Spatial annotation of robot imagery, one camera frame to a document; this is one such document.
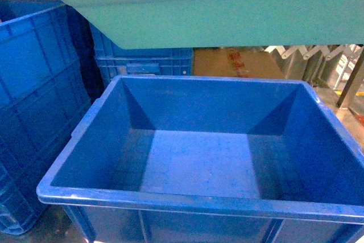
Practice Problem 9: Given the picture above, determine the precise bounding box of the brown cardboard box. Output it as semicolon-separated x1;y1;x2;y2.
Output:
192;48;285;79

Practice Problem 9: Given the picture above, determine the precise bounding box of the expandable roller conveyor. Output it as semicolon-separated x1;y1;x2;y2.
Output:
264;44;363;91

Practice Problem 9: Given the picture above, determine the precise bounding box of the blue ribbed crate left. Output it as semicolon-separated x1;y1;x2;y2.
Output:
1;0;90;235

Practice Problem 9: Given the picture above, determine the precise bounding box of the turquoise plastic bin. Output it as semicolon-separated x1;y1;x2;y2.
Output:
62;0;363;49

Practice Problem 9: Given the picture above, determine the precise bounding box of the blue crate behind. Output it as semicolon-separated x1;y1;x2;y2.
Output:
90;24;193;86

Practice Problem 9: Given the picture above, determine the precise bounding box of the large blue plastic crate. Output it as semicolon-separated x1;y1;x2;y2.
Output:
36;75;363;242

